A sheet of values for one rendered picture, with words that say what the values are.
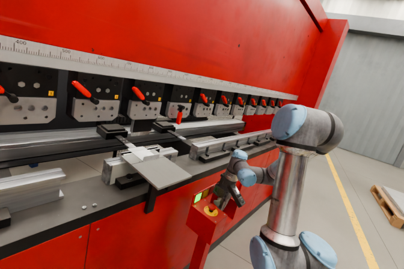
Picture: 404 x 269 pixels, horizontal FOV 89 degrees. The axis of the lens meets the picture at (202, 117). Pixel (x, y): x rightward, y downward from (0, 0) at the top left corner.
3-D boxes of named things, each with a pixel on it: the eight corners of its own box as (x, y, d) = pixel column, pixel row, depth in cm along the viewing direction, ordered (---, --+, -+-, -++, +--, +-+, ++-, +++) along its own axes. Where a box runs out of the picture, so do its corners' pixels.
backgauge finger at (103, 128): (120, 152, 95) (122, 143, 93) (95, 131, 110) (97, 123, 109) (142, 149, 104) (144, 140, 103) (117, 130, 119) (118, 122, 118)
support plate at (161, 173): (157, 190, 74) (158, 188, 74) (120, 158, 89) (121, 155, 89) (191, 178, 88) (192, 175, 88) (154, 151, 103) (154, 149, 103)
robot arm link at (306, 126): (306, 293, 60) (338, 110, 61) (261, 295, 56) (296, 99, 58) (281, 264, 72) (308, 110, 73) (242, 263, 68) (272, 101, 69)
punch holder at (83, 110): (73, 122, 67) (78, 71, 64) (64, 113, 72) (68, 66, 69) (116, 120, 79) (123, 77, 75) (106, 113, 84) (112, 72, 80)
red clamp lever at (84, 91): (77, 80, 61) (100, 102, 68) (72, 77, 63) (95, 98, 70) (73, 84, 60) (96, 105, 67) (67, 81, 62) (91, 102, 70)
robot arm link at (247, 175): (267, 175, 90) (257, 161, 100) (243, 172, 87) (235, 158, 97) (261, 190, 92) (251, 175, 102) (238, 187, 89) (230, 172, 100)
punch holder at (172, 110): (166, 118, 98) (174, 84, 94) (156, 113, 103) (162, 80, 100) (188, 117, 110) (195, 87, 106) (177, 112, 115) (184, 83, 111)
